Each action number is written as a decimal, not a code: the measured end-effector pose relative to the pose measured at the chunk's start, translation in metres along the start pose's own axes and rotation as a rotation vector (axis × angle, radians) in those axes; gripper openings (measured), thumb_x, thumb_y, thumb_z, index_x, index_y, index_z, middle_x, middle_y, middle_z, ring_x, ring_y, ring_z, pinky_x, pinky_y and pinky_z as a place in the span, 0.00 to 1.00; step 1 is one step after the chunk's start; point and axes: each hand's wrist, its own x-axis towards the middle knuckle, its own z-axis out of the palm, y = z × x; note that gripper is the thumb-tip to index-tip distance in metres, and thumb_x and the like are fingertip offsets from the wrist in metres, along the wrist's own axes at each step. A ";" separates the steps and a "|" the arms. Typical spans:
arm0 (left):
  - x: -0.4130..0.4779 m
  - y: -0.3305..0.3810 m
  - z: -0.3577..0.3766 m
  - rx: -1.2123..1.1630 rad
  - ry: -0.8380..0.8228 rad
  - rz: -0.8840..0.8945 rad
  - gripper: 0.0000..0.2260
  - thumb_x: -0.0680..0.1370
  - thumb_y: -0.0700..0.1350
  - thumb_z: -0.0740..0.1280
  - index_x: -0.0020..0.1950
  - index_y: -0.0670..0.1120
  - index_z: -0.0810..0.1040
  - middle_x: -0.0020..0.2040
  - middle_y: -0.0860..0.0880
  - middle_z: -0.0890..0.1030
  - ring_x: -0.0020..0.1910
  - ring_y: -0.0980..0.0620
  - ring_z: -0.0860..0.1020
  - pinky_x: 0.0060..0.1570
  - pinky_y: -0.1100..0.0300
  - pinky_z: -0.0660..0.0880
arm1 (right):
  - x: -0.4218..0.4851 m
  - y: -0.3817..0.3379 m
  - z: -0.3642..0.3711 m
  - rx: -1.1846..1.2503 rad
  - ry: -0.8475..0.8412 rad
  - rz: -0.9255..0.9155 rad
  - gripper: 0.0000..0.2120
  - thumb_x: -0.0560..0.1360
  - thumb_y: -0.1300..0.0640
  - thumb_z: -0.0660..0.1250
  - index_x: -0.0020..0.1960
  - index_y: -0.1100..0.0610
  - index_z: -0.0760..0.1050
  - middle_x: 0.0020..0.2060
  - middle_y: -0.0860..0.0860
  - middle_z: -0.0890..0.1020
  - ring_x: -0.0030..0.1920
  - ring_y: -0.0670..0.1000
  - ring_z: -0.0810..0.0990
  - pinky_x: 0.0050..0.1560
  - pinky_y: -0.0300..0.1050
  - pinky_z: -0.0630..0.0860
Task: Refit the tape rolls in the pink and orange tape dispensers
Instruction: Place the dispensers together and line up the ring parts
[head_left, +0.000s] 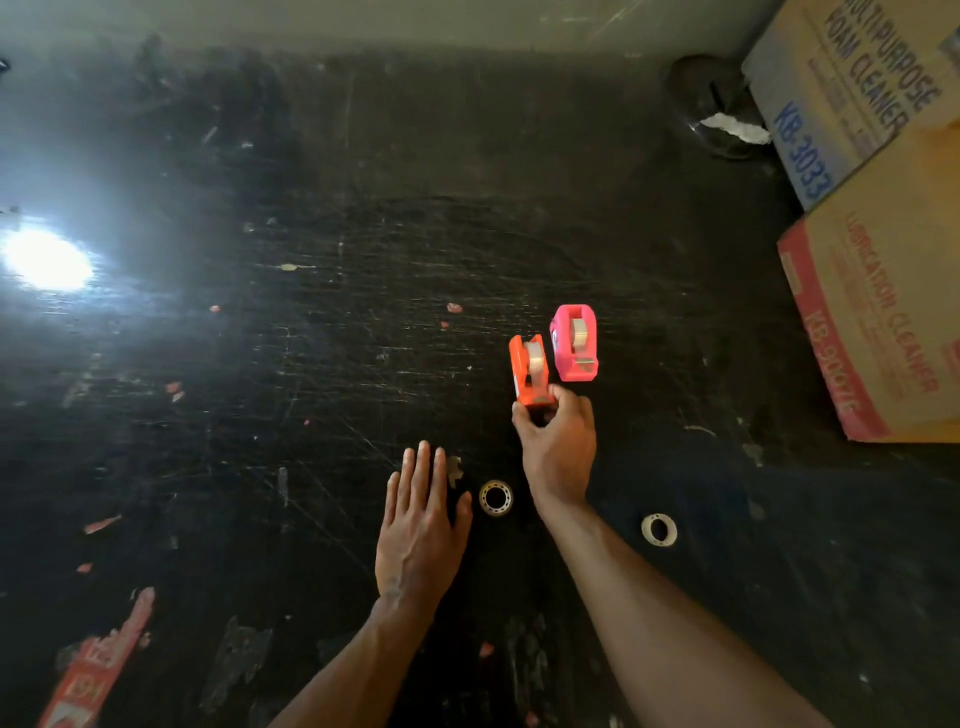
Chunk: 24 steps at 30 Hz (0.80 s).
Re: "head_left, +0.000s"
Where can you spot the person's right hand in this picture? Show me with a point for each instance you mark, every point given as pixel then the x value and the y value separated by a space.
pixel 559 454

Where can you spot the person's left hand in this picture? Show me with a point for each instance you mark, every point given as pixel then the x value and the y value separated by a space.
pixel 416 536

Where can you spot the person's left thumb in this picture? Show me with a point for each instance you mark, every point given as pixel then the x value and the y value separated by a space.
pixel 461 514

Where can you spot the person's left little finger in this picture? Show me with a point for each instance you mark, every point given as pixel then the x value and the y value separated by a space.
pixel 390 496

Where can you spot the person's right thumb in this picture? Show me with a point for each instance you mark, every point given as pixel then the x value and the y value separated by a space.
pixel 523 420

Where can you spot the person's left middle finger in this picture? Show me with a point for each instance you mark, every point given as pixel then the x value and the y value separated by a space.
pixel 421 471

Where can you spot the orange tape dispenser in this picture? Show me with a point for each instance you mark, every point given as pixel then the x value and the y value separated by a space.
pixel 530 371

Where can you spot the person's left forearm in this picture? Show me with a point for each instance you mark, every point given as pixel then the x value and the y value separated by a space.
pixel 360 667

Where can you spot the person's right forearm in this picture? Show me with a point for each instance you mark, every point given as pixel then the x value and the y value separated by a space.
pixel 660 630

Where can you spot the clear tape roll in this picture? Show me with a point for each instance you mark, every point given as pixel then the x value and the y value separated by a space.
pixel 496 498

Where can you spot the pink tape dispenser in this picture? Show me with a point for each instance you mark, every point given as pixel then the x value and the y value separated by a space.
pixel 575 341

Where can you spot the white tape roll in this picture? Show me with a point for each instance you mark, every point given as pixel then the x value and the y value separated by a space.
pixel 659 529

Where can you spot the red torn sticker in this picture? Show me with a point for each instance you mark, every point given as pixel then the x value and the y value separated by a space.
pixel 94 667

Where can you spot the white crumpled paper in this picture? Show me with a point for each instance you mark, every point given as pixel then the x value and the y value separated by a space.
pixel 739 127

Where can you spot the dark round container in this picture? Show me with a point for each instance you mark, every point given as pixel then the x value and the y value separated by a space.
pixel 709 101

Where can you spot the cardboard box with red print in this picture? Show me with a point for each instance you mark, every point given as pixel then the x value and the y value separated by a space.
pixel 881 300

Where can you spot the cardboard box with blue print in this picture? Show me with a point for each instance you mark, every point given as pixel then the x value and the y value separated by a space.
pixel 847 82

